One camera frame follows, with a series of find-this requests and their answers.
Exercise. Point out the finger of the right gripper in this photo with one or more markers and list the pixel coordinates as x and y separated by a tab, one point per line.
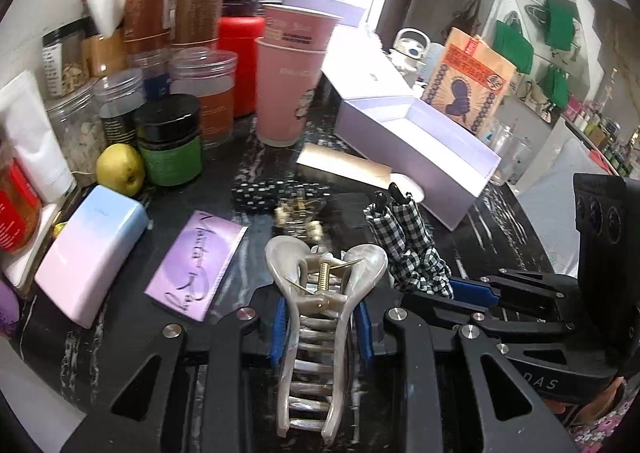
474	293
532	281

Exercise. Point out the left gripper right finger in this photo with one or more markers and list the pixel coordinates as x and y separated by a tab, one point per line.
373	342

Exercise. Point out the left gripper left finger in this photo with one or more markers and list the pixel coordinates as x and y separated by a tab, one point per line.
267	338

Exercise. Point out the pearl grey hair claw clip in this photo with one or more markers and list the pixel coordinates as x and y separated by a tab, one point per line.
321	294

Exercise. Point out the black white gingham scrunchie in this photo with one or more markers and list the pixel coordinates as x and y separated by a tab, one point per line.
414	262

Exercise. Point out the purple signed card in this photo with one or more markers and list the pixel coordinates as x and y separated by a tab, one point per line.
187	279

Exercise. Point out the clear gold hair claw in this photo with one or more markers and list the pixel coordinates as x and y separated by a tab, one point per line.
299	217

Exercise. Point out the black polka dot scrunchie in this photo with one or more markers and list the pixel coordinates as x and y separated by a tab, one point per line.
265	196

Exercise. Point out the gold rectangular box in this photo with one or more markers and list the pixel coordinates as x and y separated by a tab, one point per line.
314	157

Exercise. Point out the lavender open gift box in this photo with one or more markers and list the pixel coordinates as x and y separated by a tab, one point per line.
379	117

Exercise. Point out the clear glass cup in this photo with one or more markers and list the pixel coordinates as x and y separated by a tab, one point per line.
511	149

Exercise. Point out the blue pink gradient case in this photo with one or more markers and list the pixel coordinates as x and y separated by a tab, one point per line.
81	264

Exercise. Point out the kraft paper snack bag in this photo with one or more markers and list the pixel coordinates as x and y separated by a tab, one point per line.
469	81

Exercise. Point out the yellow pear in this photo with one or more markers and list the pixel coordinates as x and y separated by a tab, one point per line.
120	168

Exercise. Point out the green label dark jar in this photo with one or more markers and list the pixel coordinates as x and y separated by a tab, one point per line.
169	139

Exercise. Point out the clear jar orange contents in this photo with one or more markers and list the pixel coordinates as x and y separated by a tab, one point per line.
209	75

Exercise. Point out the white small appliance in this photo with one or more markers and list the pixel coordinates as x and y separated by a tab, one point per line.
408	50

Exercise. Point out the pink paper cup stack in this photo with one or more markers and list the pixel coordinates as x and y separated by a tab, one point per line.
290	55

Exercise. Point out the clear jar black label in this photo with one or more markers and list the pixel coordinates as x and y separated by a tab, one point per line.
119	96

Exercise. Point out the green tote bag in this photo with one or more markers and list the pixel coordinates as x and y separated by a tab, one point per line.
559	27

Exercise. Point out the red label honey jar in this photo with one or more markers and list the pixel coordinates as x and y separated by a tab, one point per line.
20	206

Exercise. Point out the clear jar white slices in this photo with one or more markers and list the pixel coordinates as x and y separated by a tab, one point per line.
77	125

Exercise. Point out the red cylindrical tin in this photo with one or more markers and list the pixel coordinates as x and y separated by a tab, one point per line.
238	34

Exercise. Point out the white cosmetic tube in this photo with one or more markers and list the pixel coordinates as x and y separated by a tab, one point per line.
24	121

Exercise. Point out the black lid nut jar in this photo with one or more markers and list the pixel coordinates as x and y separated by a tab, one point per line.
63	60

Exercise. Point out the brown label tall jar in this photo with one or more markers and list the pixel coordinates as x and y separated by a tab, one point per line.
196	23

